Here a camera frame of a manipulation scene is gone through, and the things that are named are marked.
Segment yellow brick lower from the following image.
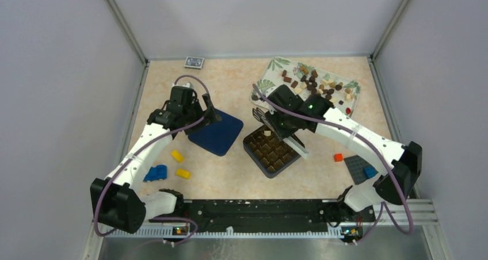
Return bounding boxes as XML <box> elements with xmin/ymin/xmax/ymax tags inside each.
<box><xmin>175</xmin><ymin>169</ymin><xmax>191</xmax><ymax>179</ymax></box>

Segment blue toy car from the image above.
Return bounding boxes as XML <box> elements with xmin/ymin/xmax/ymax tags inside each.
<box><xmin>143</xmin><ymin>165</ymin><xmax>167</xmax><ymax>182</ymax></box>

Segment yellow brick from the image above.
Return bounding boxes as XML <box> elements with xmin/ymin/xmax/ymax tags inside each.
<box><xmin>175</xmin><ymin>169</ymin><xmax>191</xmax><ymax>179</ymax></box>
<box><xmin>171</xmin><ymin>150</ymin><xmax>185</xmax><ymax>163</ymax></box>

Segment orange red cube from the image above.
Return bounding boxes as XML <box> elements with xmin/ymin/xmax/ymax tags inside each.
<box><xmin>334</xmin><ymin>154</ymin><xmax>344</xmax><ymax>162</ymax></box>

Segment playing card deck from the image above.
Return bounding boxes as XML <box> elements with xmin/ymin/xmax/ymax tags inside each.
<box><xmin>184</xmin><ymin>56</ymin><xmax>205</xmax><ymax>70</ymax></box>

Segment blue lego brick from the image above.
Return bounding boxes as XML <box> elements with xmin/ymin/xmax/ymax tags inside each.
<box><xmin>363</xmin><ymin>166</ymin><xmax>378</xmax><ymax>179</ymax></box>

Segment metal serving tongs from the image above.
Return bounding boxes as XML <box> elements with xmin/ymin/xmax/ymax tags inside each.
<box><xmin>252</xmin><ymin>108</ymin><xmax>309</xmax><ymax>159</ymax></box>

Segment leaf patterned tray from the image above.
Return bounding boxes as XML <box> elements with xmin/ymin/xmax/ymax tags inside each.
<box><xmin>256</xmin><ymin>56</ymin><xmax>361</xmax><ymax>117</ymax></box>

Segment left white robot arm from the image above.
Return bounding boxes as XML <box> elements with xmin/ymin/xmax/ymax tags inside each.
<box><xmin>90</xmin><ymin>85</ymin><xmax>221</xmax><ymax>234</ymax></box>

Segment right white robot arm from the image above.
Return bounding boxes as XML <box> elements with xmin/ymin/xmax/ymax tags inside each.
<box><xmin>255</xmin><ymin>85</ymin><xmax>422</xmax><ymax>221</ymax></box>

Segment dark blue chocolate box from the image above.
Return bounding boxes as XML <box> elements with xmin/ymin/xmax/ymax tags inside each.
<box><xmin>243</xmin><ymin>125</ymin><xmax>301</xmax><ymax>179</ymax></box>

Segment grey lego baseplate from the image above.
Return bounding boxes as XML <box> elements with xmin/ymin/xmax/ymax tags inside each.
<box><xmin>344</xmin><ymin>155</ymin><xmax>373</xmax><ymax>185</ymax></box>

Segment dark blue box lid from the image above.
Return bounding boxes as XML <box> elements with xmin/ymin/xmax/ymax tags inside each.
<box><xmin>188</xmin><ymin>109</ymin><xmax>243</xmax><ymax>156</ymax></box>

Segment yellow brick upper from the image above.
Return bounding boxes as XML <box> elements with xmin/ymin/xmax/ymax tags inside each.
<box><xmin>171</xmin><ymin>150</ymin><xmax>185</xmax><ymax>163</ymax></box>

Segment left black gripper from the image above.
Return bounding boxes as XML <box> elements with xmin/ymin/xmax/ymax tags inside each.
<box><xmin>182</xmin><ymin>93</ymin><xmax>220</xmax><ymax>134</ymax></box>

